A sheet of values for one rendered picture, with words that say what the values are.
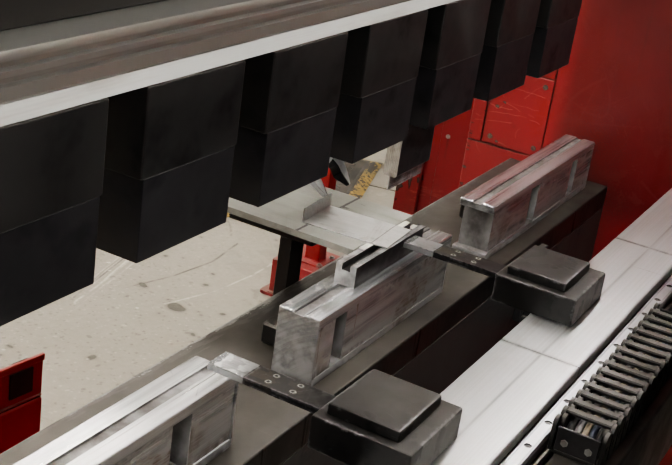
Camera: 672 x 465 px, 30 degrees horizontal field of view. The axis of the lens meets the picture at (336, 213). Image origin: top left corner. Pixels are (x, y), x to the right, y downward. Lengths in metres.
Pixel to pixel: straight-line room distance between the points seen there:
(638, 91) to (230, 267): 1.89
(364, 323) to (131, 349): 1.86
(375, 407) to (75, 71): 0.66
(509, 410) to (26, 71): 0.86
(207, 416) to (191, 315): 2.31
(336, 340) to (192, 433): 0.33
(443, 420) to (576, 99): 1.34
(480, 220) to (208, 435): 0.79
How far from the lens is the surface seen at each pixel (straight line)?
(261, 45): 1.21
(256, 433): 1.47
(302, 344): 1.56
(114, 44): 0.68
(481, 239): 2.04
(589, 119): 2.50
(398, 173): 1.66
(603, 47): 2.47
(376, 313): 1.69
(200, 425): 1.36
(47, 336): 3.51
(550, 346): 1.54
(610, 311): 1.67
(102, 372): 3.35
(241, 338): 1.67
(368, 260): 1.64
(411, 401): 1.25
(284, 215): 1.75
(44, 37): 0.64
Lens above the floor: 1.64
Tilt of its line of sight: 21 degrees down
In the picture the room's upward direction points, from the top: 8 degrees clockwise
